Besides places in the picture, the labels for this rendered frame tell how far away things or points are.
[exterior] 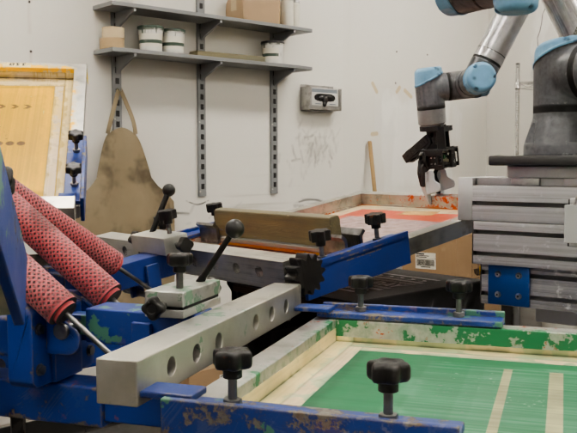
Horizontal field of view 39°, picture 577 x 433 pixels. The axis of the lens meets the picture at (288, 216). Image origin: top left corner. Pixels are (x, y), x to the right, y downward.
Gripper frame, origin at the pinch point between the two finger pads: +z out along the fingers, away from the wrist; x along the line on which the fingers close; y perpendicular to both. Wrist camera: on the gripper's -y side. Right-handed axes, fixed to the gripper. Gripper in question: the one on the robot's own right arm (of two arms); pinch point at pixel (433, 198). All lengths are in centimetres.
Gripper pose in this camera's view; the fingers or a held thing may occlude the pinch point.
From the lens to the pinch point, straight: 229.9
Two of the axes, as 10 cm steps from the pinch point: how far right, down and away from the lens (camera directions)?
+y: 6.6, 0.5, -7.5
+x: 7.4, -2.1, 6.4
